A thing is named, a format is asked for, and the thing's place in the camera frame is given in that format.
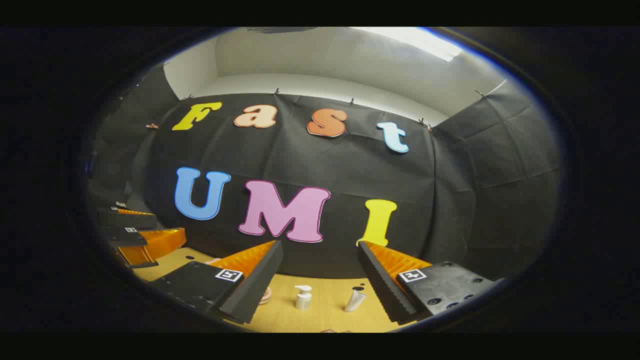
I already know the white squeeze tube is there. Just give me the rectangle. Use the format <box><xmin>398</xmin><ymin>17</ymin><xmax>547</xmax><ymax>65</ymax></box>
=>
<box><xmin>344</xmin><ymin>286</ymin><xmax>367</xmax><ymax>313</ymax></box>

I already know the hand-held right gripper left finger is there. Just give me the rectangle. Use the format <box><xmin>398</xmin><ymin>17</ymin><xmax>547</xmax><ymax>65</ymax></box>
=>
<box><xmin>150</xmin><ymin>240</ymin><xmax>284</xmax><ymax>325</ymax></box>

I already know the white pump bottle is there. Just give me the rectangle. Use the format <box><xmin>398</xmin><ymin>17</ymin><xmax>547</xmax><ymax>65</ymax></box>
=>
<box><xmin>294</xmin><ymin>285</ymin><xmax>313</xmax><ymax>312</ymax></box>

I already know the black backdrop cloth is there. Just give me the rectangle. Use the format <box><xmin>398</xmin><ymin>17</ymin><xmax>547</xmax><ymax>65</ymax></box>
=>
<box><xmin>87</xmin><ymin>62</ymin><xmax>566</xmax><ymax>281</ymax></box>

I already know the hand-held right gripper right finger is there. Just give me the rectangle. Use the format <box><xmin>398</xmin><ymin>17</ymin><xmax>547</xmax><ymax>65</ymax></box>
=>
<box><xmin>356</xmin><ymin>240</ymin><xmax>497</xmax><ymax>324</ymax></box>

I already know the pink suitcase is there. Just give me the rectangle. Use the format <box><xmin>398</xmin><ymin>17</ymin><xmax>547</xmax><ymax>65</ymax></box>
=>
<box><xmin>204</xmin><ymin>257</ymin><xmax>274</xmax><ymax>306</ymax></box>

